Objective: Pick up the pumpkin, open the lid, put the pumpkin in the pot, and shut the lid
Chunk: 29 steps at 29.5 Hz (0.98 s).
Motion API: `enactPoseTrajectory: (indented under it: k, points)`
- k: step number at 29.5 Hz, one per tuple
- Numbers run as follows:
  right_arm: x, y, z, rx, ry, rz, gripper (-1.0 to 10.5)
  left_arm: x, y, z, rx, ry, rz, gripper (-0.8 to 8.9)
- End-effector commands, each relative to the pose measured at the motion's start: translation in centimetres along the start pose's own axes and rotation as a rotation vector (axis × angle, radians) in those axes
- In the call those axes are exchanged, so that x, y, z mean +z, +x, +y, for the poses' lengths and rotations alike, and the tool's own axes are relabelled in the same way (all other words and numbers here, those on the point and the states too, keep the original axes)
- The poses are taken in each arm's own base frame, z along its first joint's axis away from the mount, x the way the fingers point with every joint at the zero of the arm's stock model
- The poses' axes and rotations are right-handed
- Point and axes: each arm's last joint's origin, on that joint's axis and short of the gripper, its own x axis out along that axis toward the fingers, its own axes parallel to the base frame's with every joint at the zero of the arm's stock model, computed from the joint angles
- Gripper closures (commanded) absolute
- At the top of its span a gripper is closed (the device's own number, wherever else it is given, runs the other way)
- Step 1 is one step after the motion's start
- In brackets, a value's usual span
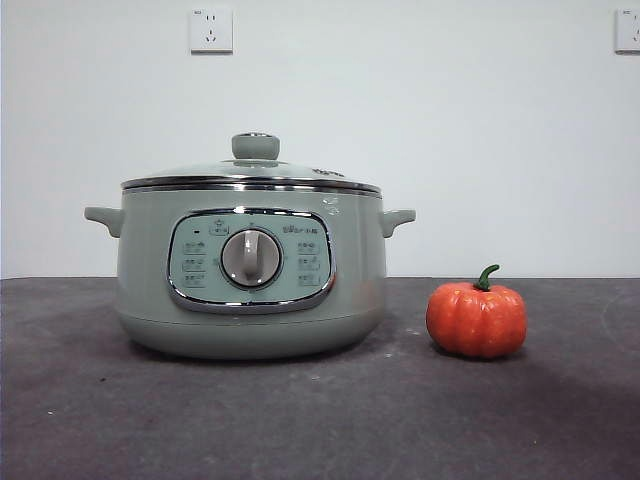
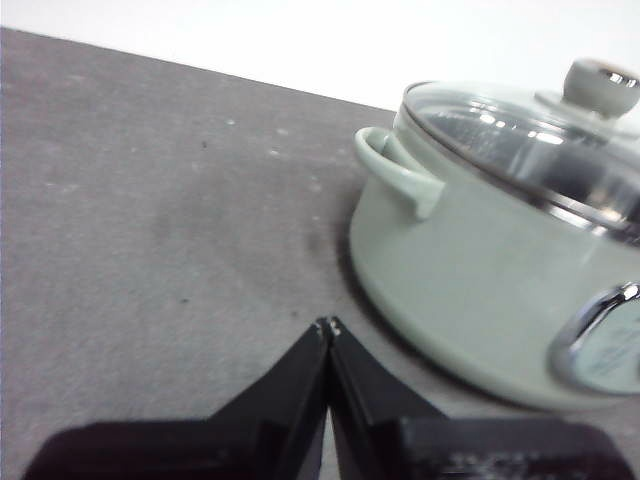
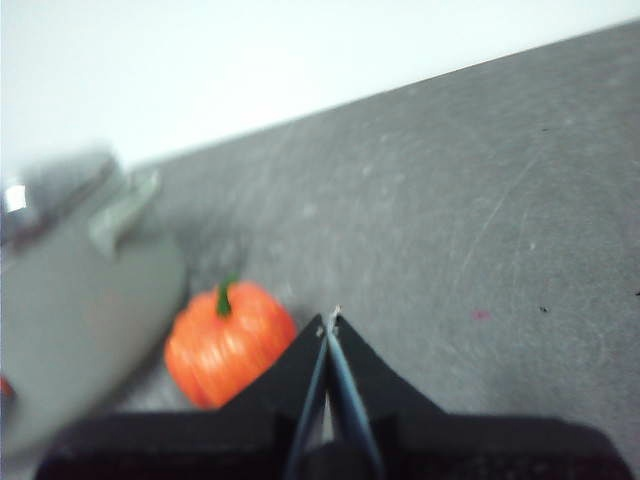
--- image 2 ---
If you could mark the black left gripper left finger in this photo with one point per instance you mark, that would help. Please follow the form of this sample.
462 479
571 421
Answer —
240 445

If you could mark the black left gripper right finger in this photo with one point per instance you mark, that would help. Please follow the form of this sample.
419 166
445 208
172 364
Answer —
400 440

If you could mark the glass lid with green knob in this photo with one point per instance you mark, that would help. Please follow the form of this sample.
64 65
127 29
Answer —
592 87

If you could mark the pale green electric pot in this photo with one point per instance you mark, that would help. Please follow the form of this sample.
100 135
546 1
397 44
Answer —
475 280

